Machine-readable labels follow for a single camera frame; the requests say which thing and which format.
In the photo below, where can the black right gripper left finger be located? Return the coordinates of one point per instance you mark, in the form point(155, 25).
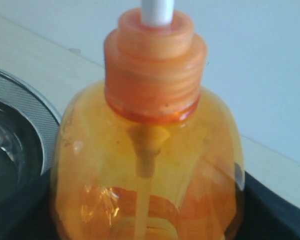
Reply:
point(18, 205)

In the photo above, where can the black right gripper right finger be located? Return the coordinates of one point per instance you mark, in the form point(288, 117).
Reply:
point(267, 216)

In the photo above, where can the orange pump soap bottle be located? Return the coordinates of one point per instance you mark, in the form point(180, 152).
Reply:
point(148, 153)

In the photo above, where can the small stainless steel bowl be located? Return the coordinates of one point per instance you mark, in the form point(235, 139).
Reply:
point(21, 154)

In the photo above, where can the large steel mesh strainer bowl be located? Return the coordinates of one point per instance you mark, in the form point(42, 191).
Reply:
point(43, 116)

